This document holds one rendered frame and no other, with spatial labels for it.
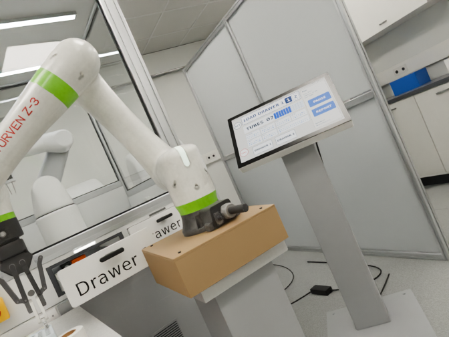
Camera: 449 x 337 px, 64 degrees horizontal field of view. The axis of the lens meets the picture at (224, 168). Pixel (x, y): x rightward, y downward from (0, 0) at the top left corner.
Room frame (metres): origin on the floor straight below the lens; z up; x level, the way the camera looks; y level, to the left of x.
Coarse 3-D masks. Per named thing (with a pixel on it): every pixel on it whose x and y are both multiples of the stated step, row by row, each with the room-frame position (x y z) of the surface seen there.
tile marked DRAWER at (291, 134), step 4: (288, 132) 1.58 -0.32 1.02; (292, 132) 1.57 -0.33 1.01; (280, 136) 1.59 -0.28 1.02; (284, 136) 1.58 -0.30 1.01; (288, 136) 1.57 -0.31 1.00; (292, 136) 1.56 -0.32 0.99; (296, 136) 1.55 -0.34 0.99; (276, 140) 1.59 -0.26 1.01; (280, 140) 1.58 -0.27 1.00; (284, 140) 1.57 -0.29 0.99; (288, 140) 1.56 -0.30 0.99
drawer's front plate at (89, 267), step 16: (128, 240) 1.11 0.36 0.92; (144, 240) 1.13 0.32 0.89; (96, 256) 1.05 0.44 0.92; (128, 256) 1.09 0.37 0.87; (64, 272) 1.00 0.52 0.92; (80, 272) 1.02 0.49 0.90; (96, 272) 1.04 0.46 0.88; (112, 272) 1.06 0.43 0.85; (128, 272) 1.08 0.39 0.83; (64, 288) 0.99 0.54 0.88; (80, 288) 1.01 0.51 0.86; (96, 288) 1.03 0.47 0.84; (80, 304) 1.00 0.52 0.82
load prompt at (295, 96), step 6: (288, 96) 1.69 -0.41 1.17; (294, 96) 1.67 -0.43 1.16; (300, 96) 1.66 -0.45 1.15; (276, 102) 1.71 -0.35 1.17; (282, 102) 1.69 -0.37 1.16; (288, 102) 1.67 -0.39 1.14; (264, 108) 1.72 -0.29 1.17; (270, 108) 1.71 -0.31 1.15; (276, 108) 1.69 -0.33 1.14; (252, 114) 1.74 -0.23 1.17; (258, 114) 1.72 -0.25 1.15; (264, 114) 1.70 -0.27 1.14; (246, 120) 1.74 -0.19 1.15; (252, 120) 1.72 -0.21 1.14
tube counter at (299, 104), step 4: (300, 100) 1.65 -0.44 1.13; (292, 104) 1.66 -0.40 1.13; (296, 104) 1.64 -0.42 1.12; (300, 104) 1.63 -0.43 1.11; (284, 108) 1.67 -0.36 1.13; (288, 108) 1.65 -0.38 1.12; (292, 108) 1.64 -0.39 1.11; (296, 108) 1.63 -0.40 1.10; (276, 112) 1.68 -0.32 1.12; (280, 112) 1.66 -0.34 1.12; (284, 112) 1.65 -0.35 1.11; (288, 112) 1.64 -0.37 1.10; (268, 116) 1.69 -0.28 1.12; (272, 116) 1.67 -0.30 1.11; (276, 116) 1.66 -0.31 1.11; (280, 116) 1.65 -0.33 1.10; (268, 120) 1.67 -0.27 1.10; (272, 120) 1.66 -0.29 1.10
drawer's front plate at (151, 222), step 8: (160, 216) 1.51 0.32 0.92; (176, 216) 1.54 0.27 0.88; (144, 224) 1.47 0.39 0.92; (152, 224) 1.48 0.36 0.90; (160, 224) 1.50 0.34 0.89; (168, 224) 1.52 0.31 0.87; (176, 224) 1.53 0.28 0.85; (128, 232) 1.44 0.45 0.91; (152, 232) 1.47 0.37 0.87; (160, 232) 1.49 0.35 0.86
